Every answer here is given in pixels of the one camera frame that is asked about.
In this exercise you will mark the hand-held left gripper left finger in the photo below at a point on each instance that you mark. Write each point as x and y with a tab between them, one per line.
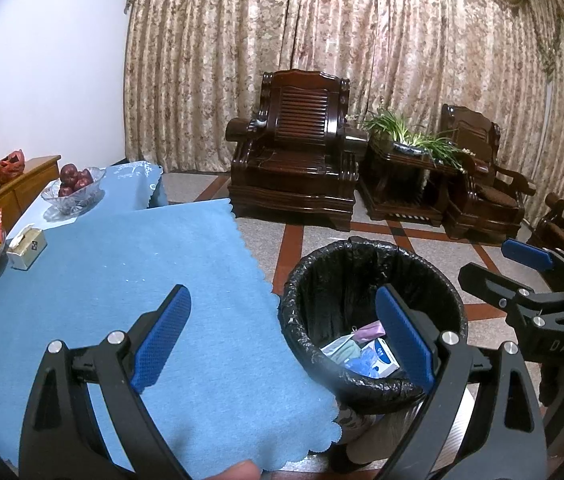
161	340

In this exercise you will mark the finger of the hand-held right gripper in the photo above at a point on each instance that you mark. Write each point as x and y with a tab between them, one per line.
492	287
527	252

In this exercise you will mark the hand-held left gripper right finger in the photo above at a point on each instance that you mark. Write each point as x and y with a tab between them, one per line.
404	335

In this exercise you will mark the white and blue box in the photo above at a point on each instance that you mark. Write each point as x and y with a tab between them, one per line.
386	355

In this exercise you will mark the pink face mask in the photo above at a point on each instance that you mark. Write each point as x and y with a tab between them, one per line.
369	330

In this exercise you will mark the blue plastic bag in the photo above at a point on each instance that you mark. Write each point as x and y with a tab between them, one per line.
362	363

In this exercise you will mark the green rubber glove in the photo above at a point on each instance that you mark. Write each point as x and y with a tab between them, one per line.
347	352

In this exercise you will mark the waste bin with black liner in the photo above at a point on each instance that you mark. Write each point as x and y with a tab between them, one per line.
342	290

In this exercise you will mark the person's left hand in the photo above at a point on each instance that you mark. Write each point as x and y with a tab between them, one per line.
234	472

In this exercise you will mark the dark wooden cushioned armchair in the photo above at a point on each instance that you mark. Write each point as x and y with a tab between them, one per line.
482	185

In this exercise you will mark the dark wooden side table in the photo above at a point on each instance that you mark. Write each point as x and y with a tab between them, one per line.
402	185

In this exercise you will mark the tissue box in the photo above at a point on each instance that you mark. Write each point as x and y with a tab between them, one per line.
26	252

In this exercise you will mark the glass fruit bowl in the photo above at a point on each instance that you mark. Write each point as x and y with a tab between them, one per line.
76	200

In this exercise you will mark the potted green plant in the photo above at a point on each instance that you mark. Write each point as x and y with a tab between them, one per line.
402	132

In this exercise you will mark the red apple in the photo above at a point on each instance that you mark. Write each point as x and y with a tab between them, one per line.
83	178
67	172
65	191

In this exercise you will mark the wooden cabinet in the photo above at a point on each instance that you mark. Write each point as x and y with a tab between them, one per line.
31	185

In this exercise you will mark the dark wooden slatted armchair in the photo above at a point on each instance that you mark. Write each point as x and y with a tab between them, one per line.
297	160

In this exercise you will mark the crumpled red bag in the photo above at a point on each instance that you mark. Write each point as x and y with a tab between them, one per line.
9	167

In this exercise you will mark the patterned beige curtain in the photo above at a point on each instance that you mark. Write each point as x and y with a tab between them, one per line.
362	25

